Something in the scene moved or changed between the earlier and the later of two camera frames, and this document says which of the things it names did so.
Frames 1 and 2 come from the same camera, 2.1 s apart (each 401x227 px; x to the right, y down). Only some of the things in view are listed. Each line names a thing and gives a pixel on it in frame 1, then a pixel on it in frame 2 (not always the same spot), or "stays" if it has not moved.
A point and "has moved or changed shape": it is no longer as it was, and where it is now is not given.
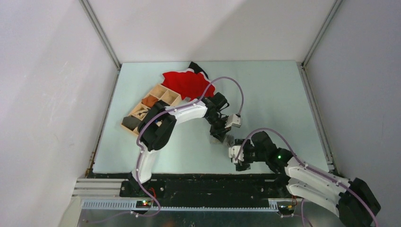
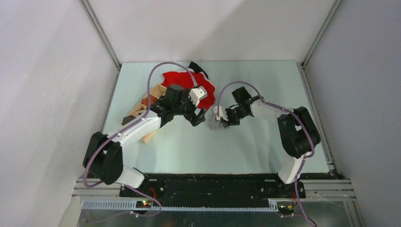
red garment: x=188 y=84 stays
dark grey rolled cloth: x=130 y=122 stays
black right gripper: x=243 y=165 to x=231 y=121
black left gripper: x=220 y=133 to x=194 y=119
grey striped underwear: x=229 y=140 has moved or changed shape
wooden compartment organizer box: x=166 y=96 stays
